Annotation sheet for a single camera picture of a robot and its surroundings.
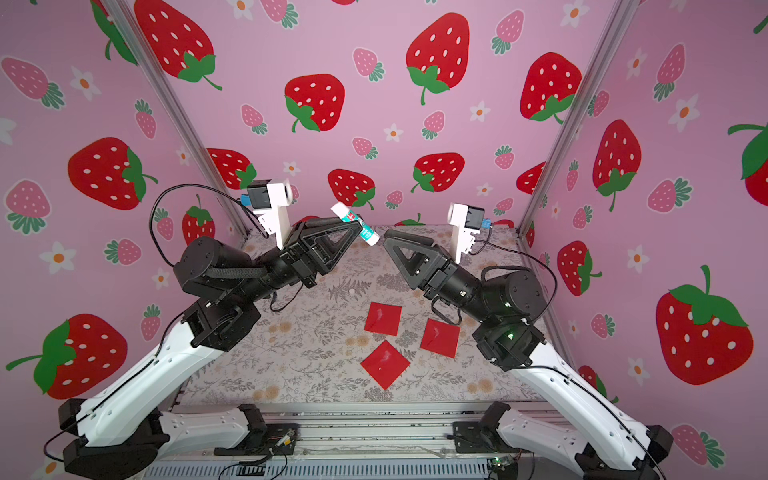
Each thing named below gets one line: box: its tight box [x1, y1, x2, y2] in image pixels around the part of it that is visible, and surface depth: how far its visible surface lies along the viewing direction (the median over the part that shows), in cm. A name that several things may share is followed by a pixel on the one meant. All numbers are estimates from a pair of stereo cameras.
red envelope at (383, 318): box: [364, 302, 403, 336], surface depth 98 cm
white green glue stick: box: [331, 202, 380, 246], surface depth 40 cm
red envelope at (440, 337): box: [420, 318, 461, 359], surface depth 95 cm
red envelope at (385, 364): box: [360, 340, 411, 390], surface depth 88 cm
